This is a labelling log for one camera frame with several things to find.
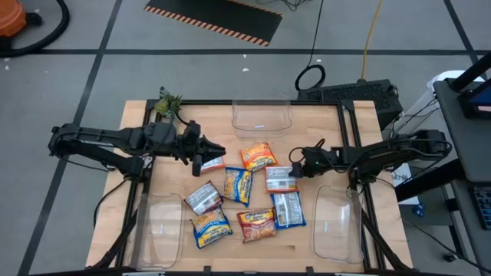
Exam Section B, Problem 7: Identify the black keyboard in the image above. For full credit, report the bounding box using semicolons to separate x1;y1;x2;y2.
468;182;491;231

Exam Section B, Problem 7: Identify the orange Maruchan noodle pack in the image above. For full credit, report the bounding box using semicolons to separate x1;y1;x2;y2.
240;141;279;173
199;156;226;174
264;165;299;194

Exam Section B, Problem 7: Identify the black hazard-striped floor mat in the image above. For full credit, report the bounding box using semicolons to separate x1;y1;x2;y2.
143;0;284;48

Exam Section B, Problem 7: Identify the black metal table frame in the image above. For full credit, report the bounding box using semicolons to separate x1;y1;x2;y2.
91;98;414;276

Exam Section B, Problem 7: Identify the red Maruchan noodle pack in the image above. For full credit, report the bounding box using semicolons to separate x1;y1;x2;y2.
183;180;224;217
236;207;278;245

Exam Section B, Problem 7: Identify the green succulent plant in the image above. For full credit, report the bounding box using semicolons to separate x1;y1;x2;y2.
154;86;184;127

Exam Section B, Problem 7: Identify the clear plastic bin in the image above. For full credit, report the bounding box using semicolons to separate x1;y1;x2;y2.
311;185;364;265
130;192;186;270
231;98;293;139

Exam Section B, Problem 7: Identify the black vacuum hose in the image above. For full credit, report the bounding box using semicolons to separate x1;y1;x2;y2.
0;0;71;58

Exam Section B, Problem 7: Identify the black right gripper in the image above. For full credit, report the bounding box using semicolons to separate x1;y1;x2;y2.
288;147;342;179

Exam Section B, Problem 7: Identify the white paper sign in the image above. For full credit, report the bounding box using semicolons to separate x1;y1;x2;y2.
390;163;421;206

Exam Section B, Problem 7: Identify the grey desk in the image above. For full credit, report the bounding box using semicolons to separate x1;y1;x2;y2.
433;76;491;269

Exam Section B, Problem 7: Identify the blue Maruchan noodle pack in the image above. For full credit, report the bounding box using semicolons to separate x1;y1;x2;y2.
190;206;234;250
270;190;307;231
222;166;254;208

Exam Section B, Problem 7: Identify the black laptop screen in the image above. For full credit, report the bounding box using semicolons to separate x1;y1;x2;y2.
456;78;491;120

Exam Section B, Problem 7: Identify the orange shop vacuum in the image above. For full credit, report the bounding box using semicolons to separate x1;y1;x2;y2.
0;0;28;38

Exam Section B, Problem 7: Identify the black hanging cable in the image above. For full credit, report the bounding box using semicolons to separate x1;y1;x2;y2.
294;0;327;93

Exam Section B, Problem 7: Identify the yellow hanging cable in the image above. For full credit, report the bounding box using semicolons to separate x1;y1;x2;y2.
360;0;384;81

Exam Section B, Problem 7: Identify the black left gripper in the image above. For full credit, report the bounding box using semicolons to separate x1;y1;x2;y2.
174;120;226;178

